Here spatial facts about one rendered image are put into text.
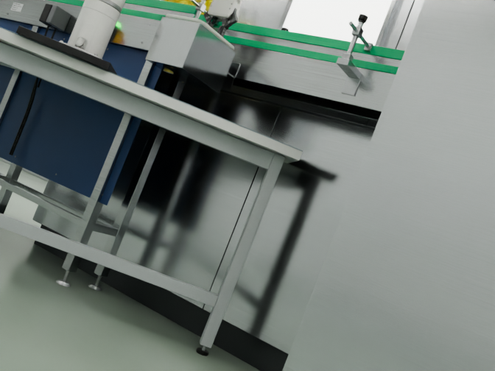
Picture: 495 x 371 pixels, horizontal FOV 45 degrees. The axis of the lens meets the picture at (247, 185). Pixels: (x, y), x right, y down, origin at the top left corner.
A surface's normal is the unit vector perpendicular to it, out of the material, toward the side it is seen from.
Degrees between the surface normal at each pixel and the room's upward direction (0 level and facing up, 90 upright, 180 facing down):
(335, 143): 90
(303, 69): 90
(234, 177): 90
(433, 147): 90
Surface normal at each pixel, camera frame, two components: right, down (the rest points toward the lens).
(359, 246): -0.50, -0.24
